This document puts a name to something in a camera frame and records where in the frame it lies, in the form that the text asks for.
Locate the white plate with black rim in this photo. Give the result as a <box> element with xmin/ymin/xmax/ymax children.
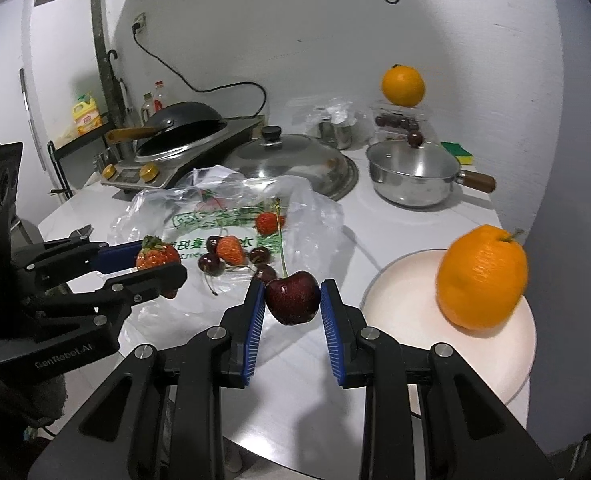
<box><xmin>359</xmin><ymin>249</ymin><xmax>536</xmax><ymax>408</ymax></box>

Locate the round orange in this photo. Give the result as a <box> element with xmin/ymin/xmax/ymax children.
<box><xmin>380</xmin><ymin>63</ymin><xmax>426</xmax><ymax>108</ymax></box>

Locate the large orange with stem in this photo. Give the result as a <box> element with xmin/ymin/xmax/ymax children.
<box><xmin>435</xmin><ymin>224</ymin><xmax>529</xmax><ymax>332</ymax></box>

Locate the large steel wok lid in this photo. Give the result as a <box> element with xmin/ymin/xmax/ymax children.
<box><xmin>222</xmin><ymin>126</ymin><xmax>360</xmax><ymax>202</ymax></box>

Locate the clear plastic fruit box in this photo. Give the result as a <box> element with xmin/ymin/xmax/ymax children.
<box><xmin>368</xmin><ymin>102</ymin><xmax>431</xmax><ymax>146</ymax></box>

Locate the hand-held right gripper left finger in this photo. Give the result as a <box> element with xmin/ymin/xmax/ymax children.
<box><xmin>28</xmin><ymin>277</ymin><xmax>268</xmax><ymax>480</ymax></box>

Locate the grey vertical pipe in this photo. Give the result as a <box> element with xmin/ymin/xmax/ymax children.
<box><xmin>91</xmin><ymin>0</ymin><xmax>121</xmax><ymax>126</ymax></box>

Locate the crumpled clear plastic bag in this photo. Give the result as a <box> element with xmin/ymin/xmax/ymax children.
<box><xmin>285</xmin><ymin>95</ymin><xmax>371</xmax><ymax>136</ymax></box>

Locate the black cooker power cable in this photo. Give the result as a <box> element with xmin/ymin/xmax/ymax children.
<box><xmin>132</xmin><ymin>25</ymin><xmax>268</xmax><ymax>123</ymax></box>

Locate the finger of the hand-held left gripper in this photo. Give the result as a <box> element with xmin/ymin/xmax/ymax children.
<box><xmin>25</xmin><ymin>261</ymin><xmax>188</xmax><ymax>331</ymax></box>
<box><xmin>10</xmin><ymin>225</ymin><xmax>146</xmax><ymax>286</ymax></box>

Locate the steel saucepan with wooden handle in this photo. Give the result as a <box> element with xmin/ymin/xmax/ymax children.
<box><xmin>365</xmin><ymin>141</ymin><xmax>496</xmax><ymax>209</ymax></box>

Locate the clear plastic bag green print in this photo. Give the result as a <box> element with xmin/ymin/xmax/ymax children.
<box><xmin>108</xmin><ymin>164</ymin><xmax>346</xmax><ymax>341</ymax></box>

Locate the yellow detergent bottle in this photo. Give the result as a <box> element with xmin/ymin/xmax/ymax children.
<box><xmin>72</xmin><ymin>92</ymin><xmax>101</xmax><ymax>136</ymax></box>

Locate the black umbrella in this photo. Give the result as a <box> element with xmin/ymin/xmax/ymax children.
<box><xmin>106</xmin><ymin>49</ymin><xmax>133</xmax><ymax>156</ymax></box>

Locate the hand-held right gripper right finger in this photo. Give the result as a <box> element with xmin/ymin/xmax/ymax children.
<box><xmin>319</xmin><ymin>278</ymin><xmax>559</xmax><ymax>480</ymax></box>

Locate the person's left forearm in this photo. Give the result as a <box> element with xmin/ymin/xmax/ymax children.
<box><xmin>0</xmin><ymin>360</ymin><xmax>67</xmax><ymax>441</ymax></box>

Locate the yellow green sponge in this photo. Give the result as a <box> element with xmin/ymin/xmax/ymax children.
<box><xmin>440</xmin><ymin>141</ymin><xmax>476</xmax><ymax>166</ymax></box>

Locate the saucepan lid with wooden knob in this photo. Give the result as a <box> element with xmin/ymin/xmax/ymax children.
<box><xmin>366</xmin><ymin>131</ymin><xmax>460</xmax><ymax>181</ymax></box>

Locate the black metal rack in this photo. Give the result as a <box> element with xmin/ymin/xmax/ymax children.
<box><xmin>46</xmin><ymin>117</ymin><xmax>113</xmax><ymax>201</ymax></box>

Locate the silver induction cooker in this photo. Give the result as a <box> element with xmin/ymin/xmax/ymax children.
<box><xmin>92</xmin><ymin>117</ymin><xmax>266</xmax><ymax>191</ymax></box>

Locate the black wok with wooden handle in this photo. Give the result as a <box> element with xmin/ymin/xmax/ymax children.
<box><xmin>106</xmin><ymin>101</ymin><xmax>226</xmax><ymax>156</ymax></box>

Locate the red strawberry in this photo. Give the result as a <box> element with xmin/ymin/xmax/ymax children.
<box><xmin>216</xmin><ymin>236</ymin><xmax>246</xmax><ymax>267</ymax></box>
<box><xmin>135</xmin><ymin>235</ymin><xmax>182</xmax><ymax>300</ymax></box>
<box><xmin>255</xmin><ymin>212</ymin><xmax>286</xmax><ymax>236</ymax></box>

